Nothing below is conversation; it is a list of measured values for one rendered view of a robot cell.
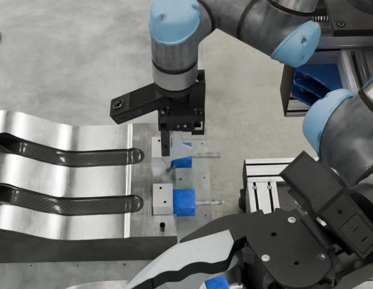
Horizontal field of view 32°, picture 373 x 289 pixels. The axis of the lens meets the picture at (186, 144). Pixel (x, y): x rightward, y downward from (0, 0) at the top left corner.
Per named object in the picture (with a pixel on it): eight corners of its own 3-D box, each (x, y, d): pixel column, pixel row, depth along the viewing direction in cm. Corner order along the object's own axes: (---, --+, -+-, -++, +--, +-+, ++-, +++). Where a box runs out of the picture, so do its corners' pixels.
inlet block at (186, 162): (218, 152, 130) (220, 135, 126) (220, 173, 127) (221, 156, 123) (152, 153, 130) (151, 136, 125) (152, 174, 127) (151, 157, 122)
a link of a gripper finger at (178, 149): (194, 175, 121) (194, 136, 116) (162, 176, 121) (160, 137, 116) (193, 164, 124) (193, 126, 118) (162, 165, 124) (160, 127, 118)
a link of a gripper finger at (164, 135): (170, 161, 117) (169, 121, 112) (161, 161, 117) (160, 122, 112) (170, 144, 121) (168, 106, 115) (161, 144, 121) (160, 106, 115)
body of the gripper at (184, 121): (204, 139, 116) (206, 93, 106) (155, 139, 116) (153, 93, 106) (202, 106, 121) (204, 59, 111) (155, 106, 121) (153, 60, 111)
